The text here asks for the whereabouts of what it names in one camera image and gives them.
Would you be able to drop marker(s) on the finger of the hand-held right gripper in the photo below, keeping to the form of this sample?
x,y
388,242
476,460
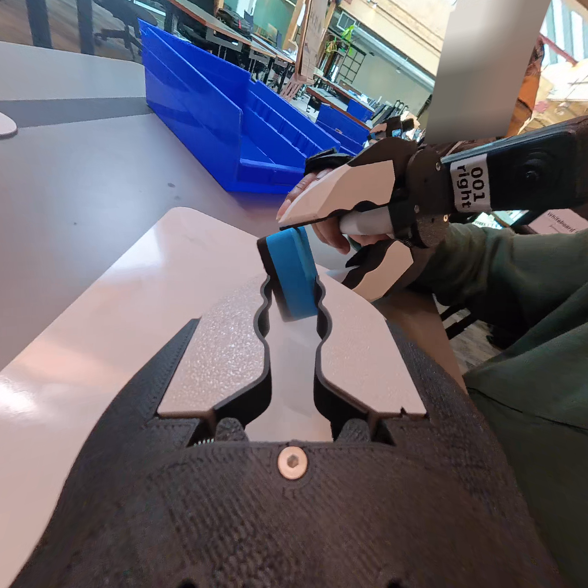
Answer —
x,y
386,271
349,188

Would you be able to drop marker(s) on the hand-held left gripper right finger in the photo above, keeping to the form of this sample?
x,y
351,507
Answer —
x,y
367,367

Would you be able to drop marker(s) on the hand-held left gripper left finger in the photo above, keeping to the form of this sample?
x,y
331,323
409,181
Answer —
x,y
216,363

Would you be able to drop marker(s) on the blue whiteboard eraser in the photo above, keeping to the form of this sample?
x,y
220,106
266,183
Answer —
x,y
294,275

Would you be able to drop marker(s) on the white whiteboard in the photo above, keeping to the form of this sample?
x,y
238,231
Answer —
x,y
115,298

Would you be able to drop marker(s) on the blue plastic bin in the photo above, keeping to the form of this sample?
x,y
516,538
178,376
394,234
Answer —
x,y
193,115
360,110
344,128

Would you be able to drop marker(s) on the person's right forearm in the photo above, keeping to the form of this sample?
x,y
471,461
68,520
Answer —
x,y
482,275

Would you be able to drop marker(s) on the person's right hand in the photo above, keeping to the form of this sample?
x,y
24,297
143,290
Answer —
x,y
335,236

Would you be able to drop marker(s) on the white printed sheet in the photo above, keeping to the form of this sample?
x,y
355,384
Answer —
x,y
560,220

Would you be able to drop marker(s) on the person's green sweatshirt torso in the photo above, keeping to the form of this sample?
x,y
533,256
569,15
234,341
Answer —
x,y
542,436

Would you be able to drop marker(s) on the long wooden desk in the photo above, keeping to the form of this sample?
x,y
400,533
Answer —
x,y
220,23

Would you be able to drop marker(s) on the black office chair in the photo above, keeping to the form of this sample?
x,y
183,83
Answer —
x,y
119,27

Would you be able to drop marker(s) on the white document stand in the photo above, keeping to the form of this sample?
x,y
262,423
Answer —
x,y
5,125

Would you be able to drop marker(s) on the wooden frame stand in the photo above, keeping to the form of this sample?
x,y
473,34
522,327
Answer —
x,y
307,46

